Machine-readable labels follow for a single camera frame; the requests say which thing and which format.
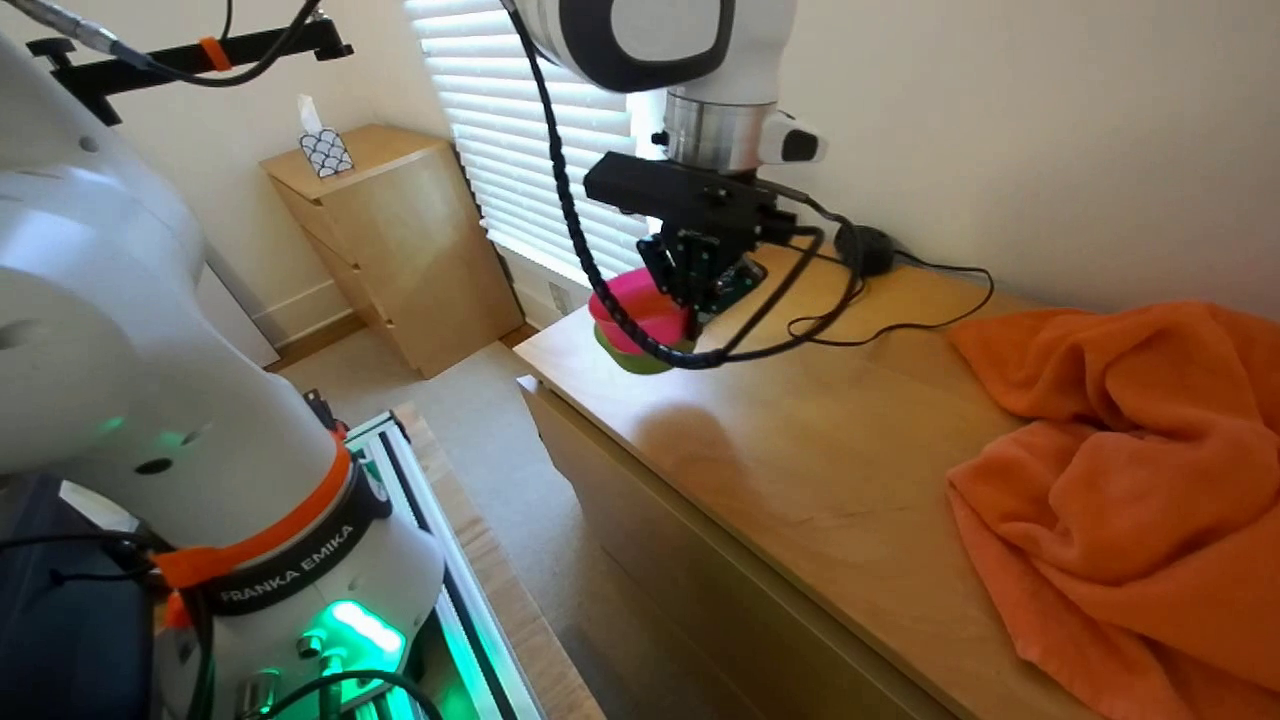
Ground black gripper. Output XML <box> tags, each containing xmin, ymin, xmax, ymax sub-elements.
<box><xmin>585</xmin><ymin>150</ymin><xmax>798</xmax><ymax>316</ymax></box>

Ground green and pink bowl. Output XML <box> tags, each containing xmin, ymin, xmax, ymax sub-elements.
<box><xmin>587</xmin><ymin>266</ymin><xmax>693</xmax><ymax>374</ymax></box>

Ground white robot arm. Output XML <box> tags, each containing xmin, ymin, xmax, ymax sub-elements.
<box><xmin>0</xmin><ymin>50</ymin><xmax>445</xmax><ymax>720</ymax></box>

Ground black computer mouse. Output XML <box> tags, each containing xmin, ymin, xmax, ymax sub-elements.
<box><xmin>836</xmin><ymin>225</ymin><xmax>895</xmax><ymax>277</ymax></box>

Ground white window blinds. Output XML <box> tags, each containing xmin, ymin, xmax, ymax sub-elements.
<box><xmin>399</xmin><ymin>0</ymin><xmax>664</xmax><ymax>280</ymax></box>

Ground wooden side cabinet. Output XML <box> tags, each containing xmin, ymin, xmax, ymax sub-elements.
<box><xmin>263</xmin><ymin>125</ymin><xmax>525</xmax><ymax>374</ymax></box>

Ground wooden dresser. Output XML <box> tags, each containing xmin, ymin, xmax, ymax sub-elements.
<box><xmin>520</xmin><ymin>266</ymin><xmax>1099</xmax><ymax>720</ymax></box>

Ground patterned tissue box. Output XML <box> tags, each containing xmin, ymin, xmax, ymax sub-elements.
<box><xmin>296</xmin><ymin>95</ymin><xmax>352</xmax><ymax>181</ymax></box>

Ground orange towel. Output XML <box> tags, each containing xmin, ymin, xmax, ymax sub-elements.
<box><xmin>948</xmin><ymin>303</ymin><xmax>1280</xmax><ymax>720</ymax></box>

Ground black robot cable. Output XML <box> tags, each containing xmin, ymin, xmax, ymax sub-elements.
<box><xmin>499</xmin><ymin>3</ymin><xmax>832</xmax><ymax>373</ymax></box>

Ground black mouse cable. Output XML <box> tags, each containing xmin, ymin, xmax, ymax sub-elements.
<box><xmin>766</xmin><ymin>234</ymin><xmax>1001</xmax><ymax>351</ymax></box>

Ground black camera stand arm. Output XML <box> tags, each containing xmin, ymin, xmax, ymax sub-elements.
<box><xmin>29</xmin><ymin>20</ymin><xmax>352</xmax><ymax>125</ymax></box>

